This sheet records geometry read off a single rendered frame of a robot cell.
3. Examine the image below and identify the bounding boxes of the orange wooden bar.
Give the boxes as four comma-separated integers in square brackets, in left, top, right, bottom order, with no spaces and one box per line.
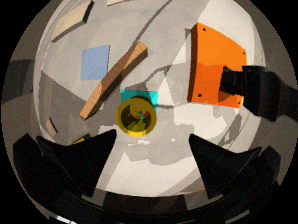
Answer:
[78,41,148,121]

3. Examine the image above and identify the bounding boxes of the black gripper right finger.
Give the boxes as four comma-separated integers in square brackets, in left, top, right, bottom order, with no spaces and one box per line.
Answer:
[188,133,262,200]

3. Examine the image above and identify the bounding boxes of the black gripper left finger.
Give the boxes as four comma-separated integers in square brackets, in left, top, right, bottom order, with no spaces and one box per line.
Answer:
[36,129,117,198]

